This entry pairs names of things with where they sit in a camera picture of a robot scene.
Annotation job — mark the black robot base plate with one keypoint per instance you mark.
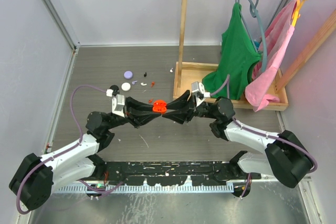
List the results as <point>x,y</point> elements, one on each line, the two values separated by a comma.
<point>201,173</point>

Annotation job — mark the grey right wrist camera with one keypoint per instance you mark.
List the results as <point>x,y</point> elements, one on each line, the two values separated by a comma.
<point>198,92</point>

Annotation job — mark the white round charging case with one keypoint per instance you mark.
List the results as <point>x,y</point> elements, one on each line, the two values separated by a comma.
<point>126,86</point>

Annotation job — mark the pink shirt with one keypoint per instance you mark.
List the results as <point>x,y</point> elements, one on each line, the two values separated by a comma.
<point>278,36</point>

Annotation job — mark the black round charging case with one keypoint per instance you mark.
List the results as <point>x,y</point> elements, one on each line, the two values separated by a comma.
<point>114,88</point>

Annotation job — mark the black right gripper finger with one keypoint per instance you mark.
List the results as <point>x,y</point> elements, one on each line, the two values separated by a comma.
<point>181,102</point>
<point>179,116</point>

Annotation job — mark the orange earbud charging case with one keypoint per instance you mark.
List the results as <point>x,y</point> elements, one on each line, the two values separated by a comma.
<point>159,106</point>

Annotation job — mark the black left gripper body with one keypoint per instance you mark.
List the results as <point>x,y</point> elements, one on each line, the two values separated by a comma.
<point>126,113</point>

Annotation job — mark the green shirt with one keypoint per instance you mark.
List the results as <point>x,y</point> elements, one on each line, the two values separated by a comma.
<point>238,59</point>

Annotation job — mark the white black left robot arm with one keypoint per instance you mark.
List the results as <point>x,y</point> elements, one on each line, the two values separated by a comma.
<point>37,177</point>

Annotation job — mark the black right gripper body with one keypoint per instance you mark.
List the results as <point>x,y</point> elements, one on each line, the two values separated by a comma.
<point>198,111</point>

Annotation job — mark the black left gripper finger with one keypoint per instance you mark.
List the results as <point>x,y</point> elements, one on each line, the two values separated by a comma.
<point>137,105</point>
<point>144,117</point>

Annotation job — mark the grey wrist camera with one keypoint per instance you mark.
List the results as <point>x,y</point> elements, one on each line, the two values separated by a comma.
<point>118,104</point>
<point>198,92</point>

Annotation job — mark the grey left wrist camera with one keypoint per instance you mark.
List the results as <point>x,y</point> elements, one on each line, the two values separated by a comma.
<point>118,104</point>

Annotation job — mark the yellow clothes hanger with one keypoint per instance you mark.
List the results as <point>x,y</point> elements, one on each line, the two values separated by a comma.
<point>296,12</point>

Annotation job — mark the purple round charging case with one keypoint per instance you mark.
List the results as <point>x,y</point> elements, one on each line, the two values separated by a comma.
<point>128,75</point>

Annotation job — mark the white slotted cable duct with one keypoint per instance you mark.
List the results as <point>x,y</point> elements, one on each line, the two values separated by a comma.
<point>157,189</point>

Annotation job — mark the grey blue clothes hanger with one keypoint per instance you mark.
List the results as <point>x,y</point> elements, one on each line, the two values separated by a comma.
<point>255,14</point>

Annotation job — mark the wooden clothes rack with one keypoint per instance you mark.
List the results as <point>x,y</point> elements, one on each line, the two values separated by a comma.
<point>187,72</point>

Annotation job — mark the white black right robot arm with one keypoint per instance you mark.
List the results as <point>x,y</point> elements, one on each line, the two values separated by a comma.
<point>280,155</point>

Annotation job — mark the blue cloth item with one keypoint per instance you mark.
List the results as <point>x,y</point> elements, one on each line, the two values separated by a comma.
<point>258,45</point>

